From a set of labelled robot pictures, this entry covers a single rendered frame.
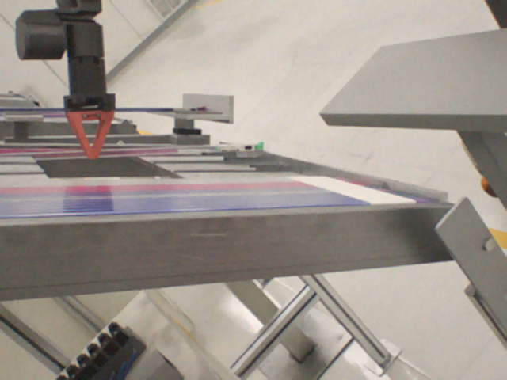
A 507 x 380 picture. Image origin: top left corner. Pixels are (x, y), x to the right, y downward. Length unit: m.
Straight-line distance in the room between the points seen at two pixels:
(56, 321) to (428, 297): 1.14
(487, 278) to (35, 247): 0.44
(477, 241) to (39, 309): 1.62
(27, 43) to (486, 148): 0.86
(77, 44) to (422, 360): 1.08
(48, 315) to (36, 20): 1.28
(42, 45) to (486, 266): 0.66
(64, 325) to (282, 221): 1.59
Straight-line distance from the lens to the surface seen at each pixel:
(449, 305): 1.67
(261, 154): 1.08
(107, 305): 2.10
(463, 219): 0.63
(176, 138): 1.24
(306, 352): 1.82
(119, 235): 0.52
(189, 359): 1.00
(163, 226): 0.53
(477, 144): 1.30
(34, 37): 0.95
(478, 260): 0.66
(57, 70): 8.65
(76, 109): 0.96
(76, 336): 2.12
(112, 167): 1.21
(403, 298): 1.77
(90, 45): 0.98
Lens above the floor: 1.12
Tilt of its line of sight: 23 degrees down
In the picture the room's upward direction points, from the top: 41 degrees counter-clockwise
